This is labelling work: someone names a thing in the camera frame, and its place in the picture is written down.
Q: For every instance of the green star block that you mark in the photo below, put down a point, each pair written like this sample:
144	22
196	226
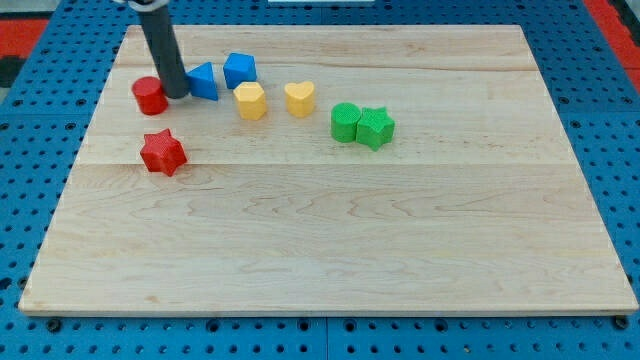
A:
375	128

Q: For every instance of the red cylinder block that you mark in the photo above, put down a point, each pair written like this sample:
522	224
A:
149	95

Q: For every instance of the blue cube block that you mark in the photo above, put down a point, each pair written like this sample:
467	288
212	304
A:
239	68

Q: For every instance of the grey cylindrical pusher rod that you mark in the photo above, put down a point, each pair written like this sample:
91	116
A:
160	37

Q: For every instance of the yellow hexagon block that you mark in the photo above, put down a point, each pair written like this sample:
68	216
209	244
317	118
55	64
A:
250	99

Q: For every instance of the blue triangle block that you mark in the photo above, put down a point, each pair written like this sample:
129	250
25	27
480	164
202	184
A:
202	82

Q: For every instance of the yellow heart block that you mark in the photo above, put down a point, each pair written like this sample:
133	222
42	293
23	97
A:
300	98

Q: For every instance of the red star block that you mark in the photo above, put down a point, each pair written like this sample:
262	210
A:
163	153

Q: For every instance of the light wooden board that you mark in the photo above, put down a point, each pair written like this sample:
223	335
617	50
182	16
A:
477	207

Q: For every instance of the green cylinder block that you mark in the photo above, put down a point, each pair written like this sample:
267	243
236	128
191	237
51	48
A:
344	119

